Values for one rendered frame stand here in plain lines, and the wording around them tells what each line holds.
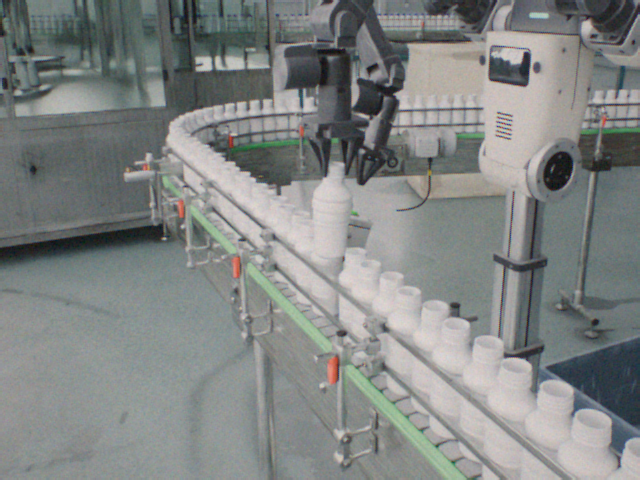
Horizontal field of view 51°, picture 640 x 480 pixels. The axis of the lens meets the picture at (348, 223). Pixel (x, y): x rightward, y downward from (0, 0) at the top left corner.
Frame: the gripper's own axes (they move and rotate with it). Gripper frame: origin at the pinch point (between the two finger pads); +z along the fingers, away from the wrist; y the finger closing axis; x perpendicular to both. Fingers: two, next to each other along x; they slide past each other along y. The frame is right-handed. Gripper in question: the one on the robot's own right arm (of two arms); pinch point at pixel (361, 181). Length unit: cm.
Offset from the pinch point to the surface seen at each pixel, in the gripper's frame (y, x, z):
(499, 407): 76, -19, 14
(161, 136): -301, 34, 36
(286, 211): 5.7, -18.5, 9.3
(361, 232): 3.9, 1.7, 10.6
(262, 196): -6.6, -19.2, 9.5
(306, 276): 18.1, -16.4, 18.7
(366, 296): 41.8, -18.2, 13.4
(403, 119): -118, 84, -19
